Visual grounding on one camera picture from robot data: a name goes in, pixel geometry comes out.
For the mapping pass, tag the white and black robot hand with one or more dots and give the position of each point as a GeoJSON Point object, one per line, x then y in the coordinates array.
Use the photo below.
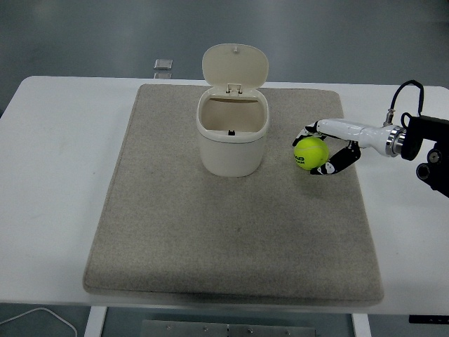
{"type": "Point", "coordinates": [350, 128]}

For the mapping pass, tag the yellow tennis ball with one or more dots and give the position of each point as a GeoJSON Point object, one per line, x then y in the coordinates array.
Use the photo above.
{"type": "Point", "coordinates": [310, 152]}

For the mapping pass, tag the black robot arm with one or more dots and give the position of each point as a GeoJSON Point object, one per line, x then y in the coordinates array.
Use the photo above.
{"type": "Point", "coordinates": [428, 133]}

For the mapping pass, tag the cream plastic bin with lid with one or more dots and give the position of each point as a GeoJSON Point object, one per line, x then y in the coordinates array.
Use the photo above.
{"type": "Point", "coordinates": [229, 154]}

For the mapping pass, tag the beige fabric mat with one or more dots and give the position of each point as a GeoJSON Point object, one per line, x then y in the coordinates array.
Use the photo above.
{"type": "Point", "coordinates": [228, 228]}

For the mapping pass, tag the metal floor socket plate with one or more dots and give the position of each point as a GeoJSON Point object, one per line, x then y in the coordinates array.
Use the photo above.
{"type": "Point", "coordinates": [163, 64]}
{"type": "Point", "coordinates": [162, 75]}

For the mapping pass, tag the white table leg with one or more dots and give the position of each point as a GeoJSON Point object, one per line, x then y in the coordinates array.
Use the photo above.
{"type": "Point", "coordinates": [95, 323]}
{"type": "Point", "coordinates": [361, 326]}

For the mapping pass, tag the black table control panel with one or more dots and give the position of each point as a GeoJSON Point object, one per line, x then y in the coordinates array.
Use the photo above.
{"type": "Point", "coordinates": [428, 319]}

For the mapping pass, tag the grey metal plate with screws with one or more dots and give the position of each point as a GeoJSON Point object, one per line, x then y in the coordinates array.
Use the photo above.
{"type": "Point", "coordinates": [228, 330]}

